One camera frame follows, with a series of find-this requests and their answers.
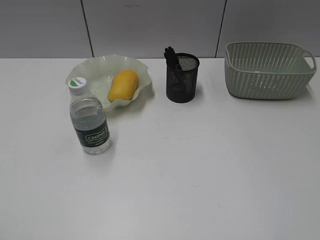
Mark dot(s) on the yellow mango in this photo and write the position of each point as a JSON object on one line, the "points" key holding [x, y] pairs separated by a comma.
{"points": [[124, 85]]}

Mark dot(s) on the black marker pen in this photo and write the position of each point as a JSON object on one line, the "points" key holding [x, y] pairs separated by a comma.
{"points": [[172, 59]]}

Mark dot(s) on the clear water bottle green label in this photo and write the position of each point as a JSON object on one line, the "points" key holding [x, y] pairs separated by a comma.
{"points": [[88, 117]]}

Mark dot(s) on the black mesh pen holder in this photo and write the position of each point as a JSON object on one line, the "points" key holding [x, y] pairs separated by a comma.
{"points": [[181, 84]]}

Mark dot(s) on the pale green wavy plate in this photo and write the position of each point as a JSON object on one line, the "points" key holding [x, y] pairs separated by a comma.
{"points": [[100, 71]]}

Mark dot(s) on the green plastic woven basket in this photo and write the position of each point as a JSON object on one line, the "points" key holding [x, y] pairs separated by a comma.
{"points": [[267, 70]]}

